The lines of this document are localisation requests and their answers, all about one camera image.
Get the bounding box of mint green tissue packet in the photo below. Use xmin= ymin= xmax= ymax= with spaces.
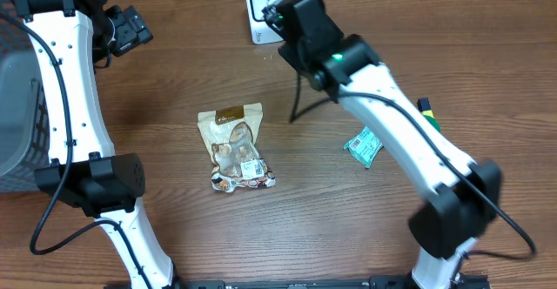
xmin=343 ymin=127 xmax=383 ymax=169

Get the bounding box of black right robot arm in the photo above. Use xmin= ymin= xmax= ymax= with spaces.
xmin=262 ymin=0 xmax=502 ymax=288

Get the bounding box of dark grey plastic basket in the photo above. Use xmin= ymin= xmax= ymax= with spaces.
xmin=0 ymin=20 xmax=49 ymax=193

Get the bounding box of green lid jar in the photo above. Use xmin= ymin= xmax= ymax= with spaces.
xmin=424 ymin=115 xmax=441 ymax=132

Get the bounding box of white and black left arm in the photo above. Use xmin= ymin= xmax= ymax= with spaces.
xmin=7 ymin=0 xmax=180 ymax=288

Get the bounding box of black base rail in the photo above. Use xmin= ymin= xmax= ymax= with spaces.
xmin=182 ymin=274 xmax=492 ymax=289

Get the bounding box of white barcode scanner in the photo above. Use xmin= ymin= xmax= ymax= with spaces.
xmin=245 ymin=0 xmax=282 ymax=45

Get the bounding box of yellow highlighter marker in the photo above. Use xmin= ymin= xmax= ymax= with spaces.
xmin=417 ymin=97 xmax=434 ymax=118

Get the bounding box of beige dog treat bag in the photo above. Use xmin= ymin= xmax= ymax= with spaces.
xmin=198 ymin=103 xmax=276 ymax=193

